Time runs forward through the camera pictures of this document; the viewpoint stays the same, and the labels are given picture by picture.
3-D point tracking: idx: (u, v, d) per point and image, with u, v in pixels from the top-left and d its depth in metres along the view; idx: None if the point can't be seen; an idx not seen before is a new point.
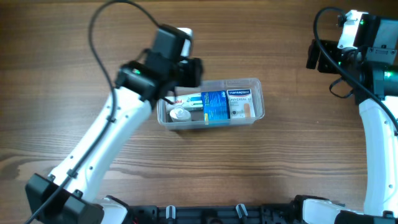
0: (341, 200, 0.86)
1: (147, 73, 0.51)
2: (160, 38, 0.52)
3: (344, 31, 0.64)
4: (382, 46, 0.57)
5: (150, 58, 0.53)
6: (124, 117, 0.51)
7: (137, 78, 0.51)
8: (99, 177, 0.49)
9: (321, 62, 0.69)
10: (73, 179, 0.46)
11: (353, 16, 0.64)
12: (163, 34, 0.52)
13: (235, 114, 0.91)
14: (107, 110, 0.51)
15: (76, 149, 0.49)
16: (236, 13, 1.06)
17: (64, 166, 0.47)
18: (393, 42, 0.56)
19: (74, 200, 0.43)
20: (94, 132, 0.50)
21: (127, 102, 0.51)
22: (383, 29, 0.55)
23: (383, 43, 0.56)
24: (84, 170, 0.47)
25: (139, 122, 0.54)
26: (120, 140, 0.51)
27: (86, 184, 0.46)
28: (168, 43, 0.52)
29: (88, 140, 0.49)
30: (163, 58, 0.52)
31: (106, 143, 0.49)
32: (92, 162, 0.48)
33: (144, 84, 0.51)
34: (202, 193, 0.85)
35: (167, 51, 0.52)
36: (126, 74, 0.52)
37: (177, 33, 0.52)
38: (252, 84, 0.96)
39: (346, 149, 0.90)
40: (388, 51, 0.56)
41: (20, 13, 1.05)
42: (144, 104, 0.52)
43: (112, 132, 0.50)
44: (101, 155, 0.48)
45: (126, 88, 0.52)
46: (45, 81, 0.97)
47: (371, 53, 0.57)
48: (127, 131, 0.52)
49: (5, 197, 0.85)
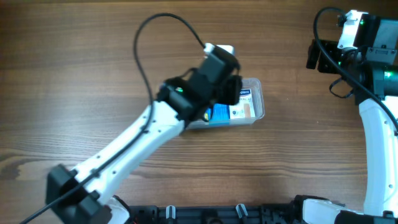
0: (341, 200, 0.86)
1: (188, 94, 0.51)
2: (209, 61, 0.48)
3: (344, 33, 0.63)
4: (382, 46, 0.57)
5: (193, 78, 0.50)
6: (157, 131, 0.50)
7: (178, 98, 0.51)
8: (120, 180, 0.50)
9: (321, 62, 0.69)
10: (96, 179, 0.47)
11: (353, 16, 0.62)
12: (212, 60, 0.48)
13: (235, 114, 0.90)
14: (142, 119, 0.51)
15: (105, 149, 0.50)
16: (236, 13, 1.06)
17: (89, 163, 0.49)
18: (393, 42, 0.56)
19: (90, 202, 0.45)
20: (125, 139, 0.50)
21: (163, 117, 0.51)
22: (383, 29, 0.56)
23: (383, 43, 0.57)
24: (107, 174, 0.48)
25: (170, 136, 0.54)
26: (148, 152, 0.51)
27: (106, 186, 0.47)
28: (217, 69, 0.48)
29: (117, 145, 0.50)
30: (206, 82, 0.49)
31: (132, 154, 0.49)
32: (115, 167, 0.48)
33: (183, 107, 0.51)
34: (202, 193, 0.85)
35: (212, 78, 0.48)
36: (169, 91, 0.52)
37: (227, 60, 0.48)
38: (252, 84, 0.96)
39: (346, 149, 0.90)
40: (388, 52, 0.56)
41: (20, 12, 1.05)
42: (178, 123, 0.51)
43: (141, 143, 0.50)
44: (126, 163, 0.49)
45: (166, 103, 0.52)
46: (45, 81, 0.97)
47: (371, 53, 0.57)
48: (155, 144, 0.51)
49: (5, 197, 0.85)
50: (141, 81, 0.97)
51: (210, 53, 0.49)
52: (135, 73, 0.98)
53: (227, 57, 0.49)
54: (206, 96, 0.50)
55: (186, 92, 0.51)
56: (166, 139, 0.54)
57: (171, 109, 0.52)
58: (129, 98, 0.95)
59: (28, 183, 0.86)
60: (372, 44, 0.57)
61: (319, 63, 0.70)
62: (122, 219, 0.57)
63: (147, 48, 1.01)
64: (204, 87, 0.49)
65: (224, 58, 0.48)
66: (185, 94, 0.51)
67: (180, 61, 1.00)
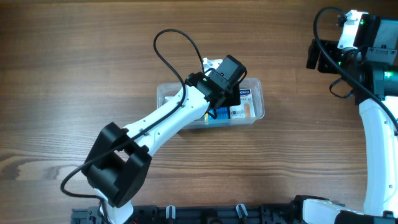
0: (341, 200, 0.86)
1: (212, 84, 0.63)
2: (227, 63, 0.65)
3: (345, 32, 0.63)
4: (382, 46, 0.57)
5: (212, 74, 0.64)
6: (190, 106, 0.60)
7: (203, 86, 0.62)
8: (160, 144, 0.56)
9: (321, 62, 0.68)
10: (144, 136, 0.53)
11: (353, 16, 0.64)
12: (231, 62, 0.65)
13: (235, 114, 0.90)
14: (177, 97, 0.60)
15: (148, 116, 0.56)
16: (237, 13, 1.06)
17: (137, 124, 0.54)
18: (393, 42, 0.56)
19: (143, 154, 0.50)
20: (165, 110, 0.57)
21: (194, 97, 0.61)
22: (383, 30, 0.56)
23: (384, 42, 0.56)
24: (153, 134, 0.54)
25: (193, 118, 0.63)
26: (180, 125, 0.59)
27: (152, 144, 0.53)
28: (233, 69, 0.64)
29: (159, 113, 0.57)
30: (223, 78, 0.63)
31: (173, 121, 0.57)
32: (160, 129, 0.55)
33: (205, 94, 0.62)
34: (203, 193, 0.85)
35: (229, 75, 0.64)
36: (196, 80, 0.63)
37: (240, 65, 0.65)
38: (252, 84, 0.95)
39: (346, 149, 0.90)
40: (388, 52, 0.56)
41: (20, 12, 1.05)
42: (205, 104, 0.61)
43: (179, 114, 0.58)
44: (168, 128, 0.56)
45: (195, 88, 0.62)
46: (45, 81, 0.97)
47: (371, 52, 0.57)
48: (186, 119, 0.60)
49: (5, 197, 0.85)
50: (141, 81, 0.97)
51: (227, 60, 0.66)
52: (135, 73, 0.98)
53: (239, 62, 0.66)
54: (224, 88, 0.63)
55: (209, 82, 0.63)
56: (193, 117, 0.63)
57: (198, 93, 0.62)
58: (129, 98, 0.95)
59: (28, 183, 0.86)
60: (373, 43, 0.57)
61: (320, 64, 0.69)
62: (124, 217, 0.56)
63: (147, 47, 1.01)
64: (221, 80, 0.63)
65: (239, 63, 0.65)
66: (208, 84, 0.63)
67: (180, 61, 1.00)
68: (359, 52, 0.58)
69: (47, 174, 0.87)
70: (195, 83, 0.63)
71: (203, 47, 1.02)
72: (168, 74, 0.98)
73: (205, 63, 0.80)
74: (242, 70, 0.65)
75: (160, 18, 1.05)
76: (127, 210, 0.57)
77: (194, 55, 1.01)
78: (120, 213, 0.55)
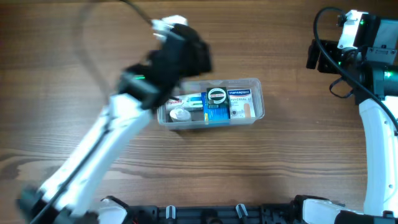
0: (341, 200, 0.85)
1: (148, 80, 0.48)
2: (169, 41, 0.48)
3: (345, 32, 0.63)
4: (382, 46, 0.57)
5: (150, 62, 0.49)
6: (120, 126, 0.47)
7: (137, 83, 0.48)
8: (91, 189, 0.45)
9: (321, 62, 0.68)
10: (64, 194, 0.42)
11: (353, 16, 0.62)
12: (170, 34, 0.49)
13: (235, 114, 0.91)
14: (102, 119, 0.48)
15: (69, 160, 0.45)
16: (236, 13, 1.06)
17: (55, 179, 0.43)
18: (393, 42, 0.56)
19: (66, 215, 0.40)
20: (87, 145, 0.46)
21: (123, 112, 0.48)
22: (384, 28, 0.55)
23: (384, 42, 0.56)
24: (78, 184, 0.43)
25: (132, 135, 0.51)
26: (117, 152, 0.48)
27: (77, 199, 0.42)
28: (176, 45, 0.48)
29: (81, 153, 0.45)
30: (166, 63, 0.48)
31: (100, 155, 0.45)
32: (84, 175, 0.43)
33: (146, 93, 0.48)
34: (202, 193, 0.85)
35: (173, 52, 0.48)
36: (127, 79, 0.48)
37: (181, 35, 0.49)
38: (252, 84, 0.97)
39: (346, 149, 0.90)
40: (388, 51, 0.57)
41: (20, 12, 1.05)
42: (141, 114, 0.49)
43: (107, 144, 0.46)
44: (94, 168, 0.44)
45: (127, 91, 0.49)
46: (45, 81, 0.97)
47: (370, 53, 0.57)
48: (120, 144, 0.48)
49: (5, 197, 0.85)
50: None
51: (168, 23, 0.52)
52: None
53: (185, 32, 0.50)
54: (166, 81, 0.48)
55: (147, 78, 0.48)
56: (135, 132, 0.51)
57: (130, 101, 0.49)
58: None
59: None
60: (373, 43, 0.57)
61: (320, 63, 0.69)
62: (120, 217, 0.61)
63: None
64: (167, 61, 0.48)
65: (180, 33, 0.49)
66: (147, 81, 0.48)
67: None
68: (359, 53, 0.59)
69: None
70: (129, 85, 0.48)
71: None
72: None
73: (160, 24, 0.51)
74: (189, 40, 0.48)
75: (160, 18, 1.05)
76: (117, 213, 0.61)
77: None
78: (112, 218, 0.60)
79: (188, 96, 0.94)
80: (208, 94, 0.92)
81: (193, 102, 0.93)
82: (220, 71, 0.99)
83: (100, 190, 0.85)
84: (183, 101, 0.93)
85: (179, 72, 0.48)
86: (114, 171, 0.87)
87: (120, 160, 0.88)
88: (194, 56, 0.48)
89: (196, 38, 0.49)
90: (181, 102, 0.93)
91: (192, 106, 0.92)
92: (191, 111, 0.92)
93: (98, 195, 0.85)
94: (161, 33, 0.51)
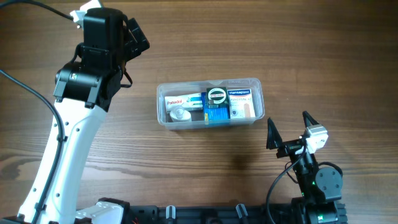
0: (342, 200, 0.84)
1: (86, 74, 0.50)
2: (89, 27, 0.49)
3: (308, 139, 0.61)
4: (336, 185, 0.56)
5: (86, 55, 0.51)
6: (75, 130, 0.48)
7: (80, 79, 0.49)
8: (71, 196, 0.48)
9: (280, 152, 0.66)
10: (43, 212, 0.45)
11: (311, 145, 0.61)
12: (91, 22, 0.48)
13: (235, 114, 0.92)
14: (54, 129, 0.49)
15: (37, 180, 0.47)
16: (237, 13, 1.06)
17: (30, 201, 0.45)
18: (331, 177, 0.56)
19: None
20: (48, 160, 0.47)
21: (72, 116, 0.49)
22: (326, 178, 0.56)
23: (336, 217, 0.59)
24: (52, 200, 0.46)
25: (94, 130, 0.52)
26: (81, 154, 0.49)
27: (58, 213, 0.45)
28: (99, 30, 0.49)
29: (45, 170, 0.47)
30: (99, 50, 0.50)
31: (64, 165, 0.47)
32: (57, 188, 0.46)
33: (90, 84, 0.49)
34: (202, 193, 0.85)
35: (99, 38, 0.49)
36: (66, 78, 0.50)
37: (101, 17, 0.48)
38: (252, 84, 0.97)
39: (346, 149, 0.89)
40: (340, 191, 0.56)
41: (20, 13, 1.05)
42: (91, 111, 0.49)
43: (66, 153, 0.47)
44: (64, 179, 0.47)
45: (69, 88, 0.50)
46: (45, 81, 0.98)
47: (320, 178, 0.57)
48: (82, 145, 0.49)
49: (5, 197, 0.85)
50: (141, 80, 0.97)
51: (84, 12, 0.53)
52: (135, 72, 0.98)
53: (99, 14, 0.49)
54: (104, 73, 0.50)
55: (82, 73, 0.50)
56: (96, 128, 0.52)
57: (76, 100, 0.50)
58: (129, 98, 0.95)
59: (28, 183, 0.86)
60: (326, 201, 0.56)
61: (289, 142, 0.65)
62: (117, 214, 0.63)
63: None
64: (104, 48, 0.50)
65: (98, 17, 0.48)
66: (83, 74, 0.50)
67: (180, 61, 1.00)
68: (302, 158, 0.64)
69: None
70: (68, 83, 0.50)
71: (202, 47, 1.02)
72: (168, 74, 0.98)
73: (76, 21, 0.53)
74: (113, 20, 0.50)
75: (160, 18, 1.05)
76: (112, 213, 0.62)
77: (194, 55, 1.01)
78: (109, 216, 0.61)
79: (188, 96, 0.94)
80: (208, 94, 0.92)
81: (193, 102, 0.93)
82: (220, 71, 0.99)
83: (100, 190, 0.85)
84: (183, 101, 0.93)
85: (112, 54, 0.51)
86: (114, 171, 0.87)
87: (120, 160, 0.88)
88: (118, 35, 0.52)
89: (118, 15, 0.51)
90: (181, 101, 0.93)
91: (192, 106, 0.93)
92: (191, 111, 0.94)
93: (97, 195, 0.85)
94: (81, 23, 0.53)
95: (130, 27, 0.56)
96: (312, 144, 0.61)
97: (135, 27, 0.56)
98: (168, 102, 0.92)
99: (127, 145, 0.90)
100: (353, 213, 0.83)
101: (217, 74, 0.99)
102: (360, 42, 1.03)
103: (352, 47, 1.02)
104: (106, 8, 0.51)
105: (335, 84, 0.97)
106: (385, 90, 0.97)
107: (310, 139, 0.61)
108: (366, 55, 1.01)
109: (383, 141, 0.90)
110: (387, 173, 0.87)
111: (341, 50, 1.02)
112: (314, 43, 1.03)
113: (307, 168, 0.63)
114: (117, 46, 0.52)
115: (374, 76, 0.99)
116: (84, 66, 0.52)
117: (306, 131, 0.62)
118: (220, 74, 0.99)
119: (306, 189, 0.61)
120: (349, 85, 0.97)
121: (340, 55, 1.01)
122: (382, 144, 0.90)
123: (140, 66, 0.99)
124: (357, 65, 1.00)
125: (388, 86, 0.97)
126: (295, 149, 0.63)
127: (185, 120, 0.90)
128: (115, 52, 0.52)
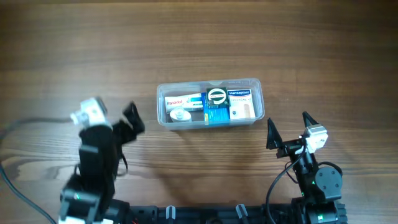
0: (342, 200, 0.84)
1: (87, 192, 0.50)
2: (86, 158, 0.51)
3: (308, 139, 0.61)
4: (336, 185, 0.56)
5: (85, 167, 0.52)
6: None
7: (83, 197, 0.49)
8: None
9: (280, 152, 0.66)
10: None
11: (312, 145, 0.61)
12: (91, 139, 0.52)
13: (235, 114, 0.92)
14: None
15: None
16: (236, 14, 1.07)
17: None
18: (331, 177, 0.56)
19: None
20: None
21: None
22: (326, 177, 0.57)
23: (336, 216, 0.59)
24: None
25: None
26: None
27: None
28: (96, 157, 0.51)
29: None
30: (96, 163, 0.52)
31: None
32: None
33: (91, 203, 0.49)
34: (203, 193, 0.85)
35: (96, 167, 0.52)
36: (68, 198, 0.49)
37: (95, 146, 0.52)
38: (252, 84, 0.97)
39: (346, 149, 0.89)
40: (339, 190, 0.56)
41: (20, 14, 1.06)
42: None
43: None
44: None
45: (71, 205, 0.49)
46: (46, 81, 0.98)
47: (319, 177, 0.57)
48: None
49: (5, 197, 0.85)
50: (140, 81, 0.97)
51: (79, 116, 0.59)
52: (135, 73, 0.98)
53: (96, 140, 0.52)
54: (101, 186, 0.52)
55: (84, 191, 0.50)
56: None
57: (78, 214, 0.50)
58: (129, 98, 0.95)
59: (28, 183, 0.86)
60: (326, 201, 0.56)
61: (288, 143, 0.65)
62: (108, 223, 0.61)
63: (146, 48, 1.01)
64: (101, 165, 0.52)
65: (93, 145, 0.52)
66: (86, 193, 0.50)
67: (180, 62, 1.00)
68: (302, 158, 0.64)
69: (47, 175, 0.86)
70: (70, 203, 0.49)
71: (202, 48, 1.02)
72: (168, 74, 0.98)
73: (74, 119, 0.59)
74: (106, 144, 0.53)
75: (160, 19, 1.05)
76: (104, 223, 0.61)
77: (194, 55, 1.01)
78: None
79: (189, 96, 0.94)
80: (208, 94, 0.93)
81: (193, 103, 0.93)
82: (220, 72, 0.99)
83: None
84: (183, 102, 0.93)
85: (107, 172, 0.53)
86: None
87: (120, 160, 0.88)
88: (113, 147, 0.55)
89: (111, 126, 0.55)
90: (181, 102, 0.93)
91: (192, 106, 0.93)
92: (191, 111, 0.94)
93: None
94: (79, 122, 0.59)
95: (127, 114, 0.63)
96: (312, 144, 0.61)
97: (130, 108, 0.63)
98: (168, 102, 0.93)
99: (127, 146, 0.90)
100: (353, 213, 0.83)
101: (217, 74, 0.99)
102: (359, 43, 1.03)
103: (352, 48, 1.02)
104: (102, 123, 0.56)
105: (334, 84, 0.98)
106: (385, 91, 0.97)
107: (310, 139, 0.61)
108: (365, 56, 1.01)
109: (383, 142, 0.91)
110: (387, 173, 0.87)
111: (341, 50, 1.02)
112: (314, 43, 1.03)
113: (307, 168, 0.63)
114: (113, 158, 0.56)
115: (374, 77, 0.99)
116: (84, 182, 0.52)
117: (306, 131, 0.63)
118: (219, 74, 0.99)
119: (306, 188, 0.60)
120: (349, 85, 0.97)
121: (340, 55, 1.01)
122: (382, 145, 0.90)
123: (140, 67, 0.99)
124: (357, 65, 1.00)
125: (388, 86, 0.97)
126: (295, 149, 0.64)
127: (186, 121, 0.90)
128: (110, 163, 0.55)
